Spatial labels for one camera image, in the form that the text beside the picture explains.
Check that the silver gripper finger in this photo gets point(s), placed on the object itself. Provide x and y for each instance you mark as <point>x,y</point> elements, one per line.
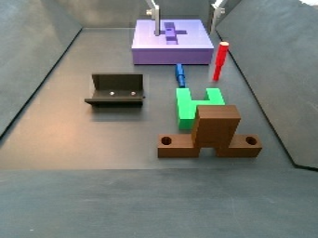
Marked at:
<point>218,10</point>
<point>154,12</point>

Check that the green U-shaped block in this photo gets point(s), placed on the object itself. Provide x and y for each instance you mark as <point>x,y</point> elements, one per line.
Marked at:
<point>188,104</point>

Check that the purple board with cross slot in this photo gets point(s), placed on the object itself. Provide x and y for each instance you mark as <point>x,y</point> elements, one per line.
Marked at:
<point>184,43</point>

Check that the red cylindrical peg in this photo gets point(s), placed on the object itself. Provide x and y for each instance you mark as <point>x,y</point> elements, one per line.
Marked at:
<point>220,60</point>

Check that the blue cylindrical peg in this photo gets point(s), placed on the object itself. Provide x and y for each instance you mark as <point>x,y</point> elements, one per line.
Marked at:
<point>181,75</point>

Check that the brown T-shaped block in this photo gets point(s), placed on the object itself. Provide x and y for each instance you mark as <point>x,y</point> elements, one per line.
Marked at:
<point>214,131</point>

